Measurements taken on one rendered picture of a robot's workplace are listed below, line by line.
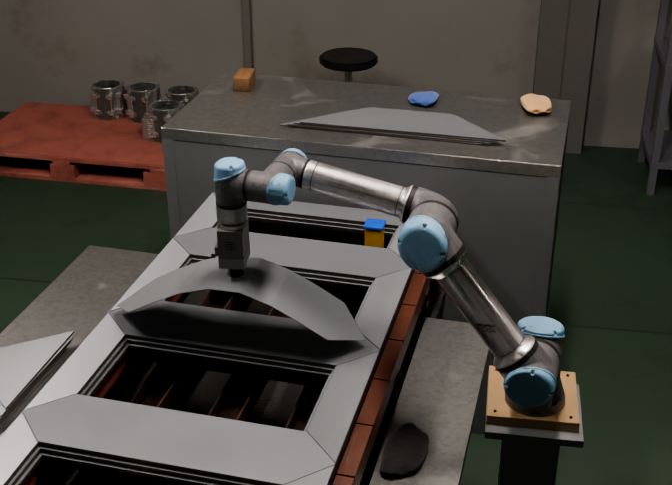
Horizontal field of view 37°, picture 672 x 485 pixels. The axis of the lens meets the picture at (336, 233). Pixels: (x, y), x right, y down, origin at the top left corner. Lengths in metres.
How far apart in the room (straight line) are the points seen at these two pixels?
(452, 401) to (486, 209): 0.78
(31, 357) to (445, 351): 1.11
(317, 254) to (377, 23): 3.12
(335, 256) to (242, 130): 0.62
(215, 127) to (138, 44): 2.99
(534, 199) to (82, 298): 1.40
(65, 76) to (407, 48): 2.14
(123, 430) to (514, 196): 1.46
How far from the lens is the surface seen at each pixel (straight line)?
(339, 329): 2.53
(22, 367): 2.72
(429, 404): 2.66
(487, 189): 3.19
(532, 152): 3.22
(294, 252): 3.00
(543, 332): 2.50
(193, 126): 3.41
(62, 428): 2.38
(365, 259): 2.96
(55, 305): 3.04
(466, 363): 2.83
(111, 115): 6.08
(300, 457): 2.23
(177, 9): 6.19
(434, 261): 2.28
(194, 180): 3.45
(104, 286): 3.10
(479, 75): 5.99
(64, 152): 5.71
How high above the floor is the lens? 2.27
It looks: 27 degrees down
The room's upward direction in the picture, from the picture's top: straight up
